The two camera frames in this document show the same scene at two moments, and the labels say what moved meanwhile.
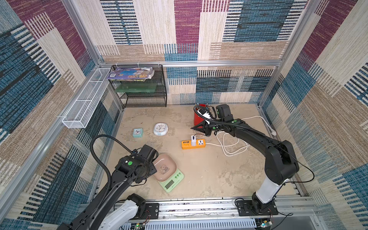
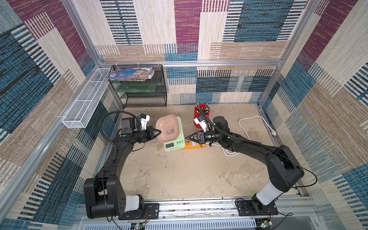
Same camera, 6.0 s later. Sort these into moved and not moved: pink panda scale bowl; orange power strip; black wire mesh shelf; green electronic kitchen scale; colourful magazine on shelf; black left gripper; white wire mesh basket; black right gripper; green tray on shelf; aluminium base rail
Moved: green electronic kitchen scale; pink panda scale bowl; black right gripper; black left gripper
Not moved: white wire mesh basket; colourful magazine on shelf; black wire mesh shelf; orange power strip; green tray on shelf; aluminium base rail
